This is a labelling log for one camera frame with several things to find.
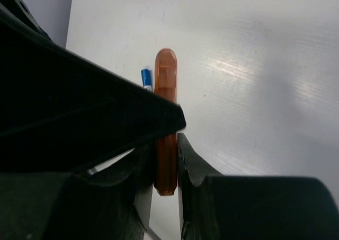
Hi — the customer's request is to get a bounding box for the blue whiteboard marker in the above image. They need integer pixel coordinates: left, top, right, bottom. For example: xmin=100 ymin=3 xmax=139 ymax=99
xmin=140 ymin=69 xmax=153 ymax=92

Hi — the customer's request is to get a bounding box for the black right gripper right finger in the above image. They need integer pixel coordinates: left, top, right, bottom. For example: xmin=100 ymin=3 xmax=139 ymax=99
xmin=177 ymin=133 xmax=338 ymax=239

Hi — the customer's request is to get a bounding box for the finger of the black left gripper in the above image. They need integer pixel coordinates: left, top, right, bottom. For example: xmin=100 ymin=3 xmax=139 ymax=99
xmin=1 ymin=0 xmax=186 ymax=172

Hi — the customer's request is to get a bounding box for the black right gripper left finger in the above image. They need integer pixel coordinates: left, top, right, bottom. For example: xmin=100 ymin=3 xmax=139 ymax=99
xmin=1 ymin=144 xmax=154 ymax=239

